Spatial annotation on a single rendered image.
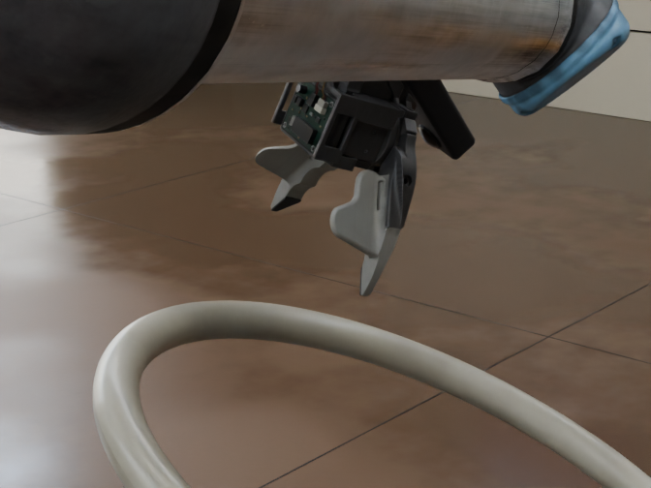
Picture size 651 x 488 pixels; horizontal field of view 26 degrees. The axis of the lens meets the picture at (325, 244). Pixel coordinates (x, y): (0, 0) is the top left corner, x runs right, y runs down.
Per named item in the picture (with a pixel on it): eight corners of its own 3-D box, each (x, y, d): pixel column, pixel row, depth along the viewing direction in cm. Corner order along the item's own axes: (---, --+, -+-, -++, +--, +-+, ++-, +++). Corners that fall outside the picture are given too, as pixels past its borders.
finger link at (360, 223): (313, 287, 104) (317, 166, 106) (375, 297, 107) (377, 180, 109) (339, 282, 101) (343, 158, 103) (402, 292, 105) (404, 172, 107)
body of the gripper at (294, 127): (265, 128, 109) (325, -18, 105) (352, 149, 114) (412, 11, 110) (312, 168, 103) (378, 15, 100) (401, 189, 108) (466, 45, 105)
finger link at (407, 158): (356, 232, 107) (359, 123, 109) (375, 236, 108) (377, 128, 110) (397, 223, 104) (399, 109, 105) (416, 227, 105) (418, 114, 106)
